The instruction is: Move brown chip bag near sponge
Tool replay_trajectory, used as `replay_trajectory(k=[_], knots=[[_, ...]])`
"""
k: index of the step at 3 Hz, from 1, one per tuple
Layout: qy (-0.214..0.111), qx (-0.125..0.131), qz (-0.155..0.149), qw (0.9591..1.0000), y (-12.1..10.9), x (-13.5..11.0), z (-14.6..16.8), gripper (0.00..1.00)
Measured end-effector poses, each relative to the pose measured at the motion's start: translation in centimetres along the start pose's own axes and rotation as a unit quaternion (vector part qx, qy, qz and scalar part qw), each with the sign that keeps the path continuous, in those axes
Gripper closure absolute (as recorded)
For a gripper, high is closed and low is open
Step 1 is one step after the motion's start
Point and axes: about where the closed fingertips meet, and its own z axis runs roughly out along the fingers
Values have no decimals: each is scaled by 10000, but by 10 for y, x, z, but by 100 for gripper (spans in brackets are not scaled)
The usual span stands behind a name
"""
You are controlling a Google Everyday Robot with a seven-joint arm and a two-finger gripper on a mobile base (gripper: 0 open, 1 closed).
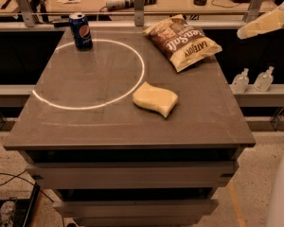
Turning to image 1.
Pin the clear sanitizer bottle left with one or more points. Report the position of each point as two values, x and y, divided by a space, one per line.
240 81

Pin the yellow wavy sponge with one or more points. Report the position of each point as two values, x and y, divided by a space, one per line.
155 99

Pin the upper grey drawer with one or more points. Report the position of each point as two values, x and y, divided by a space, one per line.
133 175

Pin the clear sanitizer bottle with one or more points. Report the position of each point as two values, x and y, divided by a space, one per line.
264 80
240 81

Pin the black floor crate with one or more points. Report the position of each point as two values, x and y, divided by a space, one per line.
16 212

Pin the grey drawer cabinet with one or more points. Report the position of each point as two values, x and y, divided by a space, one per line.
82 111

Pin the blue pepsi can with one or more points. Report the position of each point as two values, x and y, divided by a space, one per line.
81 31

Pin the brown chip bag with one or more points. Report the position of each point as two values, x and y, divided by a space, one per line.
180 42

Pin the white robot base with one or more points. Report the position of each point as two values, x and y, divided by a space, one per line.
275 213

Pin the grey drawer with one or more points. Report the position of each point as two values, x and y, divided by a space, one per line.
133 175
134 209

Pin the clear sanitizer bottle right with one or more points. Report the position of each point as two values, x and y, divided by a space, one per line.
264 80

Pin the lower grey drawer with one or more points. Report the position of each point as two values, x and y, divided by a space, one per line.
134 209

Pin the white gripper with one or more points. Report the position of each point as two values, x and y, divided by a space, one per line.
267 21

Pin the metal railing frame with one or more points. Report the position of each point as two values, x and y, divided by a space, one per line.
216 13

